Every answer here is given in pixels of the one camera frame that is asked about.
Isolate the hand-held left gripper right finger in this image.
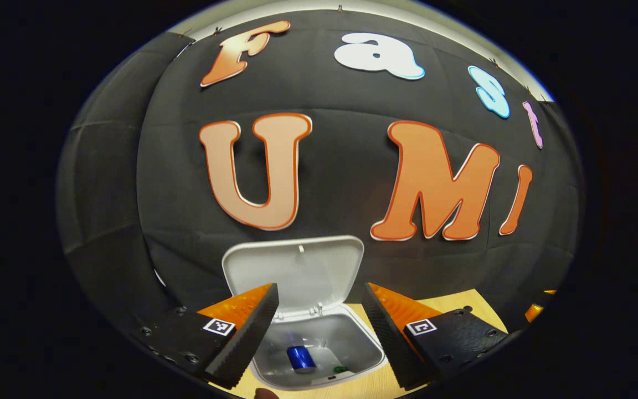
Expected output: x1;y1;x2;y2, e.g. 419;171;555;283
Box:
360;283;522;392

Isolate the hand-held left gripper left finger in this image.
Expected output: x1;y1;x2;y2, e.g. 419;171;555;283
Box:
120;283;280;390

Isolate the blue pop can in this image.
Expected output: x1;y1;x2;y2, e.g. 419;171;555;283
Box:
286;345;317;374

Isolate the white desktop garbage bin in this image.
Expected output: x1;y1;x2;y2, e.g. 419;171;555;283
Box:
222;236;387;391

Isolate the wooden desktop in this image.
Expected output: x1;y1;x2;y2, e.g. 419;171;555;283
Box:
208;288;509;399

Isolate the black backdrop cloth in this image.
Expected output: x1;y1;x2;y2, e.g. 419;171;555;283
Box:
56;10;581;333

